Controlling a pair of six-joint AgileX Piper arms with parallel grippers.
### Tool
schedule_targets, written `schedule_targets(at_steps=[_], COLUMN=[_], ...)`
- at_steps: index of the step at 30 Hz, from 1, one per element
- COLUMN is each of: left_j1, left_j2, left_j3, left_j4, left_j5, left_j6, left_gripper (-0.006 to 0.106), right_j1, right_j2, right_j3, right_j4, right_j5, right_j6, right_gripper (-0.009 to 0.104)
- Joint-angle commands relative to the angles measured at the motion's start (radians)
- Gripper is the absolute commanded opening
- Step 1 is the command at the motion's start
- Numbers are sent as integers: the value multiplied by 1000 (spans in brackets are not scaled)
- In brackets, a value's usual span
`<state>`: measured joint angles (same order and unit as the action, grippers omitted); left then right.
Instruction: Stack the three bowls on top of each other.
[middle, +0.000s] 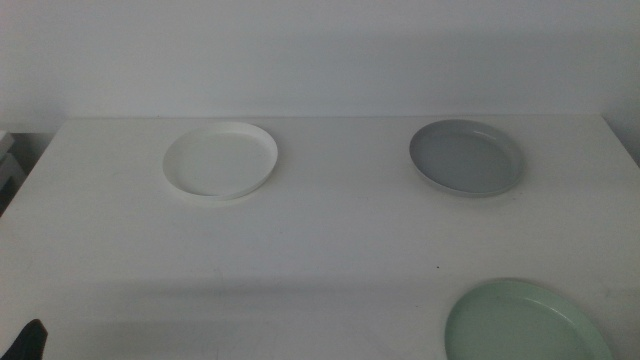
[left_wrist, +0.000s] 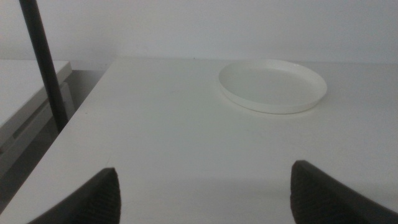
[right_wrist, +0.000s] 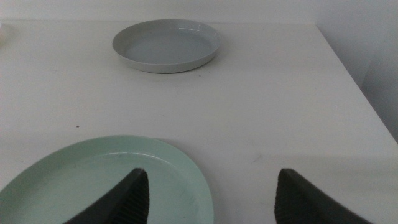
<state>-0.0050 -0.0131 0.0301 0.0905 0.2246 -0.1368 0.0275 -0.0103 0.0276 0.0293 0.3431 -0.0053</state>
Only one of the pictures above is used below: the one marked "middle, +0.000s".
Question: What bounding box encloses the pale green shallow bowl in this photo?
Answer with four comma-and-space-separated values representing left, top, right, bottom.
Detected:
444, 279, 615, 360

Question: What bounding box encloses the grey shallow bowl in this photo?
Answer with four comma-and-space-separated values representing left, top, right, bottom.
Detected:
408, 118, 526, 198

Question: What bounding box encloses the white shallow bowl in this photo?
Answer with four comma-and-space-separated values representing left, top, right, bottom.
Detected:
162, 120, 279, 202

